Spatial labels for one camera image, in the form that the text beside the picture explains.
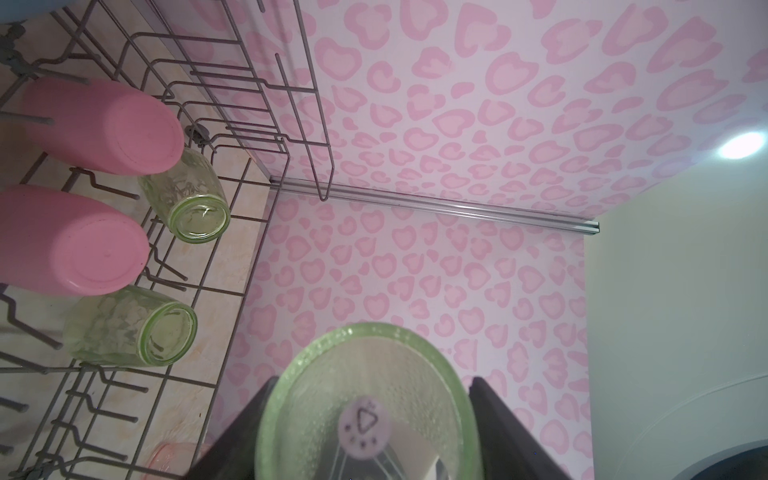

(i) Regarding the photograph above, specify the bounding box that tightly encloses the white blue ceramic mug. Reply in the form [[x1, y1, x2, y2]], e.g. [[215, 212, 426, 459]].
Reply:
[[0, 0, 73, 24]]

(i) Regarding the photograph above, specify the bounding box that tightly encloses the yellow-green translucent cup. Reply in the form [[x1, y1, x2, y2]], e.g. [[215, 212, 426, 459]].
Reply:
[[138, 148, 231, 244]]

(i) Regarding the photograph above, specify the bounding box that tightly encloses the pink plastic cup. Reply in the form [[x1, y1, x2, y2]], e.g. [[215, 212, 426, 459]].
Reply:
[[21, 78, 184, 177]]

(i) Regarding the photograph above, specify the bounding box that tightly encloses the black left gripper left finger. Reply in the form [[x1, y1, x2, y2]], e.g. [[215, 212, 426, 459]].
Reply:
[[182, 376, 279, 480]]

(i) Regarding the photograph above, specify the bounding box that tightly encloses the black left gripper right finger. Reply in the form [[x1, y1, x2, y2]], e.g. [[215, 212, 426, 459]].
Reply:
[[469, 377, 569, 480]]

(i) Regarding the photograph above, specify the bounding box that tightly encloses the bright green translucent cup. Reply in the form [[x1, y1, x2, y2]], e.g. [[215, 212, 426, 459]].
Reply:
[[63, 286, 198, 367]]

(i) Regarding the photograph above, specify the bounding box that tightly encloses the magenta plastic cup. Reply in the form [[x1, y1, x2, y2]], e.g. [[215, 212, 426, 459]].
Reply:
[[1, 185, 150, 296]]

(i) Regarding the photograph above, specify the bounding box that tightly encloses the olive translucent cup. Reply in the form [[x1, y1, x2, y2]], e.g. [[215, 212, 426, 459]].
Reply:
[[255, 322, 484, 479]]

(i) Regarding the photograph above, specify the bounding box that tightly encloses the light pink translucent cup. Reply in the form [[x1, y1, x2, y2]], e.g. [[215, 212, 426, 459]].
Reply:
[[146, 442, 197, 475]]

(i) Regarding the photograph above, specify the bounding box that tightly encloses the grey wire dish rack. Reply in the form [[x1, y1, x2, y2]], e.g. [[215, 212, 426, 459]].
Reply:
[[1, 1, 334, 479]]

